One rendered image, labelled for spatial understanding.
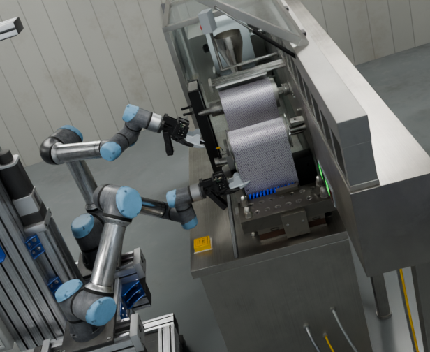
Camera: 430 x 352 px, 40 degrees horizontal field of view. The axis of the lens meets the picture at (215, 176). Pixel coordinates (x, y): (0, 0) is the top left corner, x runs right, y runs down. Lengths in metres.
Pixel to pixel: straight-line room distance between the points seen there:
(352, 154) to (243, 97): 1.12
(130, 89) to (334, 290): 4.16
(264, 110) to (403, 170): 1.08
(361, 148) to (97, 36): 4.79
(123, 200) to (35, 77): 4.23
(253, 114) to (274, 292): 0.79
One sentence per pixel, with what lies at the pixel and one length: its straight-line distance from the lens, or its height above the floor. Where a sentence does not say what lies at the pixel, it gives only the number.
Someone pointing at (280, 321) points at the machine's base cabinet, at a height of 0.52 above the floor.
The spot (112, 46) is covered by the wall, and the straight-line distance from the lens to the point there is 6.18.
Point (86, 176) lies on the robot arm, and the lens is 2.82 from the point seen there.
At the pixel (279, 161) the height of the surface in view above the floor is 1.15.
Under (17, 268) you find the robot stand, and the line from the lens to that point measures 2.57.
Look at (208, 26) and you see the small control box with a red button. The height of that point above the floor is 1.65.
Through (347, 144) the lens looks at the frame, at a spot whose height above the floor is 1.58.
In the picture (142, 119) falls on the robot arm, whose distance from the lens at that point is 2.43.
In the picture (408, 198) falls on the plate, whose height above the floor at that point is 1.38.
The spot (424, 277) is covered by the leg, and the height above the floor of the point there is 1.02.
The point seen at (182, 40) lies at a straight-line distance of 3.36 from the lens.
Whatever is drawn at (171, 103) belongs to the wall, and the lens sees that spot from 6.35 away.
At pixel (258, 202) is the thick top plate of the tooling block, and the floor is 1.03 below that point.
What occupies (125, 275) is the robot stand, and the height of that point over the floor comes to 0.73.
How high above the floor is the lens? 2.33
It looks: 28 degrees down
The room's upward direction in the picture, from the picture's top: 18 degrees counter-clockwise
